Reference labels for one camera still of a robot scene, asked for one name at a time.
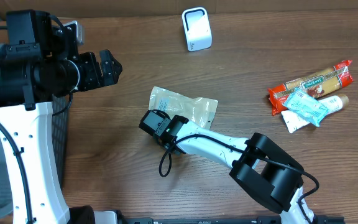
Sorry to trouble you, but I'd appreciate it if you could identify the white cosmetic tube gold cap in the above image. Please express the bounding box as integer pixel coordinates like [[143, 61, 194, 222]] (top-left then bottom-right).
[[281, 94, 349, 133]]

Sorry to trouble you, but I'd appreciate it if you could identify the teal snack packet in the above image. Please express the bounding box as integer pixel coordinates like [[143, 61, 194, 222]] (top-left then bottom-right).
[[283, 88, 329, 127]]

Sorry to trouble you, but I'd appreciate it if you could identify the beige mushroom pouch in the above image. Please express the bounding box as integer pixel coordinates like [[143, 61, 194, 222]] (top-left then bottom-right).
[[149, 86, 218, 129]]

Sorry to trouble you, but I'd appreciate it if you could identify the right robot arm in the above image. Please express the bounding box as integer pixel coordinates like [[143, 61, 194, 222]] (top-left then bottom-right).
[[139, 110, 318, 223]]

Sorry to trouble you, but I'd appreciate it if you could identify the red orange pasta package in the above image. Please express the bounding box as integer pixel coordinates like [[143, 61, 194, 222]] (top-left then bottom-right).
[[268, 60, 353, 116]]

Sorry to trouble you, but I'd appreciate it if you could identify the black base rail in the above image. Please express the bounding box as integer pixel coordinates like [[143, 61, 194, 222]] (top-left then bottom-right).
[[93, 210, 346, 224]]

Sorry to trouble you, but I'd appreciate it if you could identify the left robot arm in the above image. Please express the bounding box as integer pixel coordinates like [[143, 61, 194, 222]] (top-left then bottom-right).
[[0, 9, 122, 223]]

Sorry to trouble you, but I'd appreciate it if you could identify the white barcode scanner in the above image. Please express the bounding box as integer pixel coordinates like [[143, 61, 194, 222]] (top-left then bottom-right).
[[181, 7, 213, 52]]

